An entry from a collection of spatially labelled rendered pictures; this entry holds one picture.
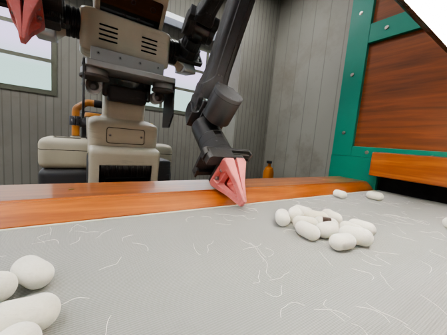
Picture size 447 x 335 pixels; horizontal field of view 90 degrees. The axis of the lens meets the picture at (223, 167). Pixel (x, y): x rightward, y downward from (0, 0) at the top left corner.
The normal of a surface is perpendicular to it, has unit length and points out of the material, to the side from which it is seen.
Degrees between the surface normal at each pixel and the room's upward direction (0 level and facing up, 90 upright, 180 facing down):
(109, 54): 90
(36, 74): 90
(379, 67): 90
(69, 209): 45
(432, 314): 0
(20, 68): 90
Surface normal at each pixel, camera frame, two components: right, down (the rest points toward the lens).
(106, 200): 0.44, -0.60
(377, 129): -0.84, 0.00
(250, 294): 0.08, -0.99
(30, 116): 0.54, 0.15
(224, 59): 0.35, 0.36
